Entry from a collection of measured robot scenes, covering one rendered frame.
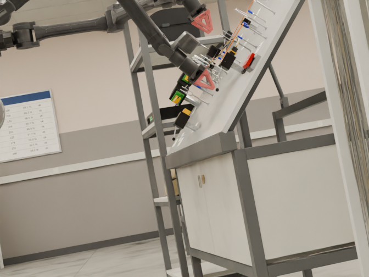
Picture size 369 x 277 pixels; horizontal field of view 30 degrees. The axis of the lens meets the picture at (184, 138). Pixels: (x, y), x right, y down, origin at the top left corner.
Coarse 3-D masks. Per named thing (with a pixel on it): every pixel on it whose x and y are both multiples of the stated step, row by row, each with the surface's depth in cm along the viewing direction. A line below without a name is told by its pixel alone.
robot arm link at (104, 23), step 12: (108, 12) 287; (24, 24) 287; (60, 24) 290; (72, 24) 291; (84, 24) 291; (96, 24) 292; (108, 24) 287; (36, 36) 288; (48, 36) 290; (24, 48) 292
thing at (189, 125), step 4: (180, 112) 290; (180, 116) 288; (184, 116) 288; (188, 116) 289; (176, 120) 288; (180, 120) 288; (184, 120) 288; (176, 124) 288; (180, 124) 288; (184, 124) 288; (188, 124) 290; (192, 124) 290; (180, 128) 290; (192, 128) 290; (196, 128) 290
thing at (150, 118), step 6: (162, 108) 359; (168, 108) 360; (174, 108) 360; (180, 108) 361; (186, 108) 362; (192, 108) 362; (150, 114) 377; (162, 114) 359; (168, 114) 360; (174, 114) 360; (150, 120) 380
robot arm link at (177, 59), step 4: (176, 48) 256; (180, 48) 256; (176, 52) 256; (180, 52) 257; (184, 52) 256; (172, 56) 256; (176, 56) 256; (180, 56) 256; (184, 56) 257; (172, 60) 257; (176, 60) 256; (180, 60) 256; (176, 64) 257; (180, 64) 256
